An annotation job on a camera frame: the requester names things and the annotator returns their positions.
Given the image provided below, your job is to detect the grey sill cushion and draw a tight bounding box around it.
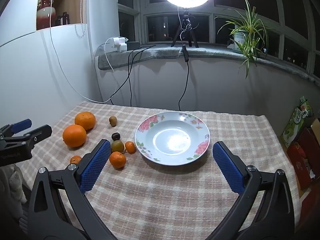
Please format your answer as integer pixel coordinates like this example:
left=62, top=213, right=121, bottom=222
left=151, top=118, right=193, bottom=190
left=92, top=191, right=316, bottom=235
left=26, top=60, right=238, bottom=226
left=98, top=42, right=320, bottom=85

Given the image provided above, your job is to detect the large smooth orange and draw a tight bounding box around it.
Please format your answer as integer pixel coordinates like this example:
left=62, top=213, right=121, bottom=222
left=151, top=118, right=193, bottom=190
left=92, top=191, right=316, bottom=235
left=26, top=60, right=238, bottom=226
left=62, top=124, right=87, bottom=148

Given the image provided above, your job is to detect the black tripod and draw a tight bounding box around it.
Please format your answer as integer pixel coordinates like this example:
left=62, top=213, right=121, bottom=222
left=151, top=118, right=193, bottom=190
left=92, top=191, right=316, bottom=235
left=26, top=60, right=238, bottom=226
left=171, top=10, right=199, bottom=48

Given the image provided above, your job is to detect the small orange tomato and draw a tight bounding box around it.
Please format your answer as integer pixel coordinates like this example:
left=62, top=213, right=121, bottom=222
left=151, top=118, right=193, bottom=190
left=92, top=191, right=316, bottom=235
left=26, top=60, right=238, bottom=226
left=124, top=141, right=137, bottom=154

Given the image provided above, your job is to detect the long white cable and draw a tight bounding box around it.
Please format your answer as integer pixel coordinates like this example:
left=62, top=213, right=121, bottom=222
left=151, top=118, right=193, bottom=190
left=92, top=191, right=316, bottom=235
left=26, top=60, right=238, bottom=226
left=49, top=0, right=119, bottom=103

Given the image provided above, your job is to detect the white window frame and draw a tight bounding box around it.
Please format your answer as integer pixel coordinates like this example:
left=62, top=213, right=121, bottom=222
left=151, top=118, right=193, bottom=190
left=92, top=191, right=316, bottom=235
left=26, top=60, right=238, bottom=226
left=117, top=0, right=320, bottom=80

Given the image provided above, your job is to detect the green brown fruit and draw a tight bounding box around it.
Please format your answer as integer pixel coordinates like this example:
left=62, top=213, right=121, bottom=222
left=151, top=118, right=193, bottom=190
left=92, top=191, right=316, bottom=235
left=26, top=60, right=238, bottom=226
left=111, top=140, right=125, bottom=153

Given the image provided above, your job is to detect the black power cable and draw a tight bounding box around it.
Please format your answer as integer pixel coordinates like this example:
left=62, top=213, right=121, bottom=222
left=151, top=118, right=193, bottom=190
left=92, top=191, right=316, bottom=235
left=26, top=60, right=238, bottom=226
left=128, top=45, right=157, bottom=107
left=109, top=49, right=150, bottom=104

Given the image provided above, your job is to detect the green printed box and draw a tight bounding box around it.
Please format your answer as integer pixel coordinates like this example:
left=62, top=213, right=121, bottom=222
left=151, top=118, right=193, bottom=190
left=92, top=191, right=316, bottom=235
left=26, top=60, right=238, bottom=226
left=280, top=96, right=313, bottom=148

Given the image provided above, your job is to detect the red white vase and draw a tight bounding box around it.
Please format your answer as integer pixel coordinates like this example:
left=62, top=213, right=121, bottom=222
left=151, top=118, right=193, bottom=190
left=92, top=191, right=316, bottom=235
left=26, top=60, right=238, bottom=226
left=37, top=0, right=57, bottom=29

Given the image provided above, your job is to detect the white charger cable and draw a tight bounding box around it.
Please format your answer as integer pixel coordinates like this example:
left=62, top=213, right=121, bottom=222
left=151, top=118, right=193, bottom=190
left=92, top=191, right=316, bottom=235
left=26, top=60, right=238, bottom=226
left=94, top=37, right=119, bottom=90

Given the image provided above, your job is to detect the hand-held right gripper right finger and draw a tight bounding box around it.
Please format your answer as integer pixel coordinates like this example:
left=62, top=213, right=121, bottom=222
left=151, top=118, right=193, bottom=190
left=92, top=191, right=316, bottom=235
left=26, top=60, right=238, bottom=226
left=206, top=141, right=295, bottom=240

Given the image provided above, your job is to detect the white power adapter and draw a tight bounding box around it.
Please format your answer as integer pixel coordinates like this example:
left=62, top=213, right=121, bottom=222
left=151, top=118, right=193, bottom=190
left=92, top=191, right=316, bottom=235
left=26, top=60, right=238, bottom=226
left=110, top=37, right=128, bottom=53

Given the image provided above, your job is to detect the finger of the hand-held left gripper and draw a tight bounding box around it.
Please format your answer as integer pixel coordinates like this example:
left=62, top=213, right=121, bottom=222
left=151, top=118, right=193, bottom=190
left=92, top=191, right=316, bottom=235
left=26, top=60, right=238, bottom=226
left=5, top=124, right=53, bottom=152
left=0, top=119, right=32, bottom=138

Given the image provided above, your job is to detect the black ring light cable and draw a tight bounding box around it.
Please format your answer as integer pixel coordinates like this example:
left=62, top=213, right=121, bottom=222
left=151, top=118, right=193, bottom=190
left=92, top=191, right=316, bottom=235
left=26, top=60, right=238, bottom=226
left=177, top=5, right=200, bottom=112

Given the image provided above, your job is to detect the orange with stem dimple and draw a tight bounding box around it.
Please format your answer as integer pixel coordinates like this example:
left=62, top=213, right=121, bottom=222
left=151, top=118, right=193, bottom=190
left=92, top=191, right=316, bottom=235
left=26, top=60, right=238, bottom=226
left=74, top=111, right=96, bottom=131

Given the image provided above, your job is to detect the potted spider plant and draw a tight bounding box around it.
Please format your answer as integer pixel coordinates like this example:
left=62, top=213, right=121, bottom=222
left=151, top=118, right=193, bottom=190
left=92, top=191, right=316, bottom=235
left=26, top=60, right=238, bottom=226
left=217, top=0, right=269, bottom=79

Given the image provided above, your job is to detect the white beaded cord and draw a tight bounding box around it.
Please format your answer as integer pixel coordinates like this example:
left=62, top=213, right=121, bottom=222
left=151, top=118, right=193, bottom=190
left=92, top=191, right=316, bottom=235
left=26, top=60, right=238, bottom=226
left=75, top=0, right=88, bottom=38

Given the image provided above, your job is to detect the pink checked tablecloth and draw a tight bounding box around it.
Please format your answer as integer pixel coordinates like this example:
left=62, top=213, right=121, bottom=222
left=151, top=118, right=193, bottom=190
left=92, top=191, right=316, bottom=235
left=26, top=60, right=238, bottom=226
left=15, top=101, right=300, bottom=240

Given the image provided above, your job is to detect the floral ceramic plate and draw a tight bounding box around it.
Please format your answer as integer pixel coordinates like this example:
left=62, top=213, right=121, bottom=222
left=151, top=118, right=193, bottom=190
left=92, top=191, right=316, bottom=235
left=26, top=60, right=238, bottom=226
left=135, top=111, right=210, bottom=166

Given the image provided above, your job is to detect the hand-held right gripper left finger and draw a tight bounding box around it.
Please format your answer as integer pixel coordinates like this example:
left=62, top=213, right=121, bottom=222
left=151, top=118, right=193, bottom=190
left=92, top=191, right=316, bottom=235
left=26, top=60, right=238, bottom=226
left=27, top=139, right=118, bottom=240

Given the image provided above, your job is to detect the red cardboard box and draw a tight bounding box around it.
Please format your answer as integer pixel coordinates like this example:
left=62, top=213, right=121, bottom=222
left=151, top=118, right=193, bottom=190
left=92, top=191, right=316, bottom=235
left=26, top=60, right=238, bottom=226
left=286, top=141, right=313, bottom=190
left=299, top=125, right=320, bottom=180

